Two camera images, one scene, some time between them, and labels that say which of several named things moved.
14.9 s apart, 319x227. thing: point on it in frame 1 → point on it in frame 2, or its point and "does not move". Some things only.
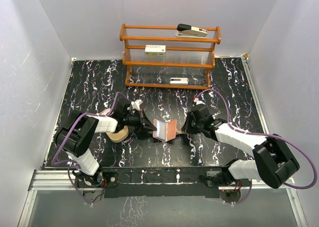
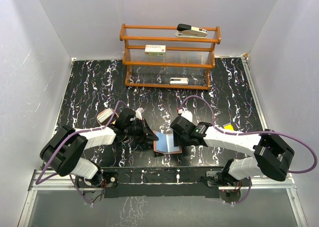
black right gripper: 187,128 → 178,141
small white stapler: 179,81 does not move
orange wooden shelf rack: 169,57 does not move
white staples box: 155,50 does not move
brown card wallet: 166,131 → 165,144
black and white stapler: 186,30 does not move
